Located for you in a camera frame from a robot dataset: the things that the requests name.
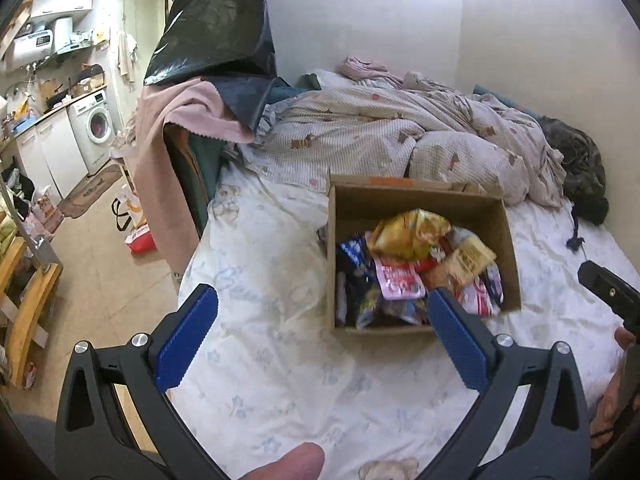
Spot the tan label snack packet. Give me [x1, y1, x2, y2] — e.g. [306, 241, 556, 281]
[444, 236, 497, 292]

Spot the pink snack packet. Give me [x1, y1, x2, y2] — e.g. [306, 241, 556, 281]
[373, 257, 426, 301]

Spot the yellow chips bag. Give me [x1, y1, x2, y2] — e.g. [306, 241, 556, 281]
[367, 208, 451, 261]

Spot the blue snack bag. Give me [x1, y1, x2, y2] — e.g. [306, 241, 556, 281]
[337, 235, 378, 282]
[355, 285, 427, 330]

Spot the red cartoon snack bag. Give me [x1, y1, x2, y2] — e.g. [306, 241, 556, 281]
[412, 237, 452, 274]

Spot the right hand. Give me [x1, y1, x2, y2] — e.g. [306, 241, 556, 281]
[590, 326, 639, 452]

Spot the dark camouflage garment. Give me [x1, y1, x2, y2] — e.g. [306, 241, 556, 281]
[538, 116, 610, 226]

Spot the red white snack bag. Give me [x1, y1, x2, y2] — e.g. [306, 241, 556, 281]
[458, 262, 504, 318]

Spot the wooden chair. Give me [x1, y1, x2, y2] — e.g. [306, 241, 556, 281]
[1, 236, 62, 388]

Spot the white floral bed sheet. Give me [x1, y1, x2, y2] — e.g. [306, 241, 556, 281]
[171, 165, 639, 479]

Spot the red bag on floor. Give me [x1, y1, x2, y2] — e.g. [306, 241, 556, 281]
[125, 224, 156, 256]

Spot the checkered brown quilt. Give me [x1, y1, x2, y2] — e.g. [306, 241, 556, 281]
[234, 86, 566, 208]

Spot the cardboard box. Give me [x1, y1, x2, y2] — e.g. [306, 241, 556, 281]
[326, 174, 522, 336]

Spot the white washing machine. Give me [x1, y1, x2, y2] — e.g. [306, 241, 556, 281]
[67, 90, 115, 176]

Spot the pink cloth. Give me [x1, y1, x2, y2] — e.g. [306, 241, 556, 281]
[134, 78, 254, 273]

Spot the black plastic bag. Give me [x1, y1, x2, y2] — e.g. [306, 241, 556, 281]
[144, 0, 277, 130]

